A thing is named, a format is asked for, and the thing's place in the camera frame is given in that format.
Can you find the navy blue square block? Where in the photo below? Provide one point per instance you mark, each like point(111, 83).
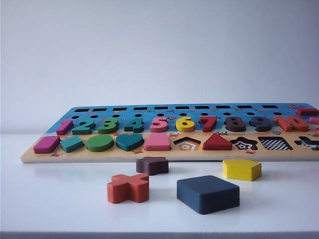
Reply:
point(207, 196)

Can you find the pink number five piece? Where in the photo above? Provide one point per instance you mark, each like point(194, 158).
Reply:
point(159, 128)

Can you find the pink trapezoid block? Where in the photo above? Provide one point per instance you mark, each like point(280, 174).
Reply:
point(158, 142)

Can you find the teal number four piece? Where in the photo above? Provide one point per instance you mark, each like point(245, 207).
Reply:
point(137, 125)

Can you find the yellow number six piece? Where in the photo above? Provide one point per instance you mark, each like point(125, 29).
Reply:
point(183, 128)

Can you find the teal heart block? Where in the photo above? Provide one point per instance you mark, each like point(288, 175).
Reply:
point(129, 143)

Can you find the dark purple star block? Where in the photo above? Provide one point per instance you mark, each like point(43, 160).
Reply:
point(152, 165)

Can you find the red number seven piece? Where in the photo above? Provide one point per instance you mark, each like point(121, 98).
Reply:
point(208, 120)

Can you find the green number three piece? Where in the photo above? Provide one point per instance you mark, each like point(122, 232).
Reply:
point(107, 130)

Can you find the red triangle block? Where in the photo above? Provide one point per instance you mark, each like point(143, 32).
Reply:
point(216, 144)

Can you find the green oval block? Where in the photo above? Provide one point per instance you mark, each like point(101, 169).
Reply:
point(99, 143)

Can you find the wooden number shape puzzle board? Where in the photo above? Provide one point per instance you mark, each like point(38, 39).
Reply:
point(99, 155)

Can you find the orange cross block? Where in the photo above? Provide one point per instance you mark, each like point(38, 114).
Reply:
point(127, 186)

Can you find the dark brown number eight piece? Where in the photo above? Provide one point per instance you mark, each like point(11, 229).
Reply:
point(234, 130)

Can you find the teal green number two piece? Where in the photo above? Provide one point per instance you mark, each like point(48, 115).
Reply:
point(82, 131)

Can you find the teal rectangle block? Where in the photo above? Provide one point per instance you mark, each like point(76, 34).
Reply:
point(72, 145)

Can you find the yellow pentagon block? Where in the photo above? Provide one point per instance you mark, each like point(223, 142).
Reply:
point(239, 169)

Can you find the magenta number one piece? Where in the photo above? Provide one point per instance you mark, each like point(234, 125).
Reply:
point(63, 127)

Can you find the navy number nine piece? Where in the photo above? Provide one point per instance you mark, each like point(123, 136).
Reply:
point(264, 128)

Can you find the magenta parallelogram block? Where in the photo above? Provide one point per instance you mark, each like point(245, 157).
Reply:
point(46, 145)

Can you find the orange number ten piece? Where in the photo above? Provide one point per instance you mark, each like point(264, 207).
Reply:
point(284, 123)

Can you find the red bar piece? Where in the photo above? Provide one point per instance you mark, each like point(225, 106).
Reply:
point(309, 112)

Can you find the pink small piece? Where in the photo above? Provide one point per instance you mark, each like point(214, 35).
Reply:
point(315, 121)

